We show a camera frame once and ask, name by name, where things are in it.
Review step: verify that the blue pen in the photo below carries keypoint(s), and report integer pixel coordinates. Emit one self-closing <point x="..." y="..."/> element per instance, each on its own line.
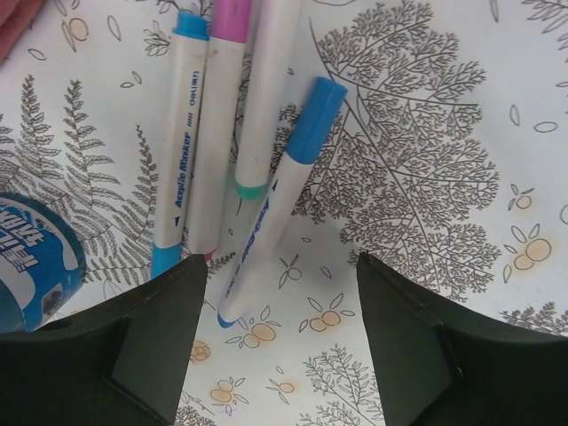
<point x="296" y="163"/>

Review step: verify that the rust brown folded garment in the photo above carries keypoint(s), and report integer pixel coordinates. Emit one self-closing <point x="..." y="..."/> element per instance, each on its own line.
<point x="16" y="16"/>

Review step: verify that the floral patterned table mat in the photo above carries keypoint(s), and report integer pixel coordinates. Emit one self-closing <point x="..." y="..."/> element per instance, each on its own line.
<point x="449" y="164"/>

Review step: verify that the blue cap white marker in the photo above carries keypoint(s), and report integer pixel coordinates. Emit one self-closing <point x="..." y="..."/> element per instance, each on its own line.
<point x="189" y="46"/>

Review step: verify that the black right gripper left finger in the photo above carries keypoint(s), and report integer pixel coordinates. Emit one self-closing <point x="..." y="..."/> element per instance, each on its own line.
<point x="121" y="362"/>

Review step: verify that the purple cap white marker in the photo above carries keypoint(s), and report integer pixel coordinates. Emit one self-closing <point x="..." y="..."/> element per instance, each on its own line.
<point x="227" y="41"/>

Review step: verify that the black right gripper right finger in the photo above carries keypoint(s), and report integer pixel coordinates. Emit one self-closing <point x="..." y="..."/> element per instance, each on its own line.
<point x="439" y="363"/>

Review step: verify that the teal cap white marker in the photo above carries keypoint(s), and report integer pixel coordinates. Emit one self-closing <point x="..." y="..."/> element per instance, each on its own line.
<point x="275" y="37"/>

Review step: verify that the blue patterned tape roll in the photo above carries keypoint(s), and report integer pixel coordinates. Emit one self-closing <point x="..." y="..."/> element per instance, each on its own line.
<point x="42" y="263"/>

